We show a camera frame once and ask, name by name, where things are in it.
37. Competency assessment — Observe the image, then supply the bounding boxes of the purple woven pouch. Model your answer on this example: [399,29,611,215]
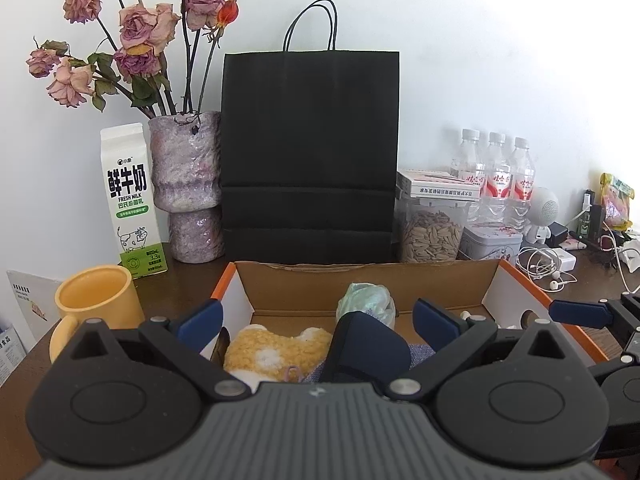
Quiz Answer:
[288,344,435,384]

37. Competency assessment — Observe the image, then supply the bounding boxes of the yellow ceramic mug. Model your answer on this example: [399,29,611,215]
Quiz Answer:
[49,264,145,362]

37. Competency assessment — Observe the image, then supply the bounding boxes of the black paper bag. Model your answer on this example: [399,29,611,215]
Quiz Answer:
[219,0,402,266]

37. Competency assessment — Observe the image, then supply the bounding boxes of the clear jar of seeds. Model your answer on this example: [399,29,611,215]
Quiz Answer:
[398,197,470,263]

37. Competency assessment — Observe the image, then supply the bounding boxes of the pale green plush toy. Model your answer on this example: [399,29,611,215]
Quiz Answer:
[335,283,397,330]

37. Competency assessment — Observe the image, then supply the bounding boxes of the white robot figurine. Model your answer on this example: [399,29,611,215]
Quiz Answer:
[523,186,559,245]

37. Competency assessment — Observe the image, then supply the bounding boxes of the white earphones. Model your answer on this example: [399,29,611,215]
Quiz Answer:
[515,246,578,294]

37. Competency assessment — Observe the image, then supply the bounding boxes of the blue white booklet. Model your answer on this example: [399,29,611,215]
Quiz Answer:
[0,326,27,386]

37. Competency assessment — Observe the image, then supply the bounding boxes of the white charger with cable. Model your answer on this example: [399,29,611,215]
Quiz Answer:
[516,231,640,296]

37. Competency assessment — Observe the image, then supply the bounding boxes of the water bottle left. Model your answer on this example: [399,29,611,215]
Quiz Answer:
[451,129,485,224]

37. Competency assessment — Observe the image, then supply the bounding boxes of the water bottle middle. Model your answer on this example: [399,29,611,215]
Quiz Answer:
[480,132,512,223]

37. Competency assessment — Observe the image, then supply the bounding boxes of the navy glasses case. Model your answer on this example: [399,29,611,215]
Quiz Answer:
[319,312,411,388]

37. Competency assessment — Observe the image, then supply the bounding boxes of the white card leaflet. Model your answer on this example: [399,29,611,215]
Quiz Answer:
[6,270,61,342]

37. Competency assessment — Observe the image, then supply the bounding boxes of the flat box on jar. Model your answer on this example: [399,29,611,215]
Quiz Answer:
[396,169,480,202]

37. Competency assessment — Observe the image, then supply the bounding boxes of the red cardboard box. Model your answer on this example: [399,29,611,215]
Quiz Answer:
[209,258,611,369]

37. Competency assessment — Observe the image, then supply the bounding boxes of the white milk carton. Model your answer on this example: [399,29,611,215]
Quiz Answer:
[100,122,168,278]

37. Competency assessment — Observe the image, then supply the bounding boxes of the purple mottled vase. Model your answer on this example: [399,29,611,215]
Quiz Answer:
[149,112,224,264]

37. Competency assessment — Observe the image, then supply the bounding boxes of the dried pink roses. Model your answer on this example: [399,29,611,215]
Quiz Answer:
[26,0,240,119]

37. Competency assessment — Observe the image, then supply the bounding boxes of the water bottle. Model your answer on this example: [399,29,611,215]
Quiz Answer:
[506,138,536,231]
[451,129,485,224]
[480,132,512,223]

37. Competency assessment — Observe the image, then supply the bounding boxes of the yellow snack packet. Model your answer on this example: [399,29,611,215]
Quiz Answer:
[600,172,634,232]

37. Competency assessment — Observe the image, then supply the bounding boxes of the white metal tin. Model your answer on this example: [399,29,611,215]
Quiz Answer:
[458,224,523,263]

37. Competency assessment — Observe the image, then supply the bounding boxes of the water bottle right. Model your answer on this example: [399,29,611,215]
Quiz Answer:
[506,138,536,231]

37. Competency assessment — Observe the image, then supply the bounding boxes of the yellow white plush toy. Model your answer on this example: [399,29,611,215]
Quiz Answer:
[224,324,332,392]

